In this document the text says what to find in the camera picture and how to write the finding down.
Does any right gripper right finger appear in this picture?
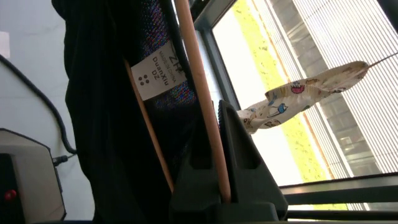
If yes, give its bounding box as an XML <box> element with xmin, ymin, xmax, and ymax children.
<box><xmin>217</xmin><ymin>99</ymin><xmax>289</xmax><ymax>222</ymax></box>

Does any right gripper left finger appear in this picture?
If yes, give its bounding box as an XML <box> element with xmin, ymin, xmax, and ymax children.
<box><xmin>169</xmin><ymin>116</ymin><xmax>223</xmax><ymax>222</ymax></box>

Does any cream printed garment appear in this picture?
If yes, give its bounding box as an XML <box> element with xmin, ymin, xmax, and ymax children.
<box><xmin>236</xmin><ymin>60</ymin><xmax>370</xmax><ymax>134</ymax></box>

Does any black garment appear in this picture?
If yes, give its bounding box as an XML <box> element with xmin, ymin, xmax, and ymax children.
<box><xmin>51</xmin><ymin>0</ymin><xmax>206</xmax><ymax>222</ymax></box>

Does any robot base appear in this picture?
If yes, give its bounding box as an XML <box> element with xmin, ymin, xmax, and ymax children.
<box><xmin>0</xmin><ymin>128</ymin><xmax>67</xmax><ymax>223</ymax></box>

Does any black clothes rack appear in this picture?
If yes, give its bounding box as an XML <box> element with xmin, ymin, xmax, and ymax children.
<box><xmin>285</xmin><ymin>210</ymin><xmax>398</xmax><ymax>221</ymax></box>

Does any window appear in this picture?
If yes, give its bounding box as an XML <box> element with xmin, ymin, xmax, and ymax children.
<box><xmin>189</xmin><ymin>0</ymin><xmax>398</xmax><ymax>211</ymax></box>

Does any black cable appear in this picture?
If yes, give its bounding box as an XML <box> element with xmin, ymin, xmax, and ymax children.
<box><xmin>0</xmin><ymin>54</ymin><xmax>78</xmax><ymax>167</ymax></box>

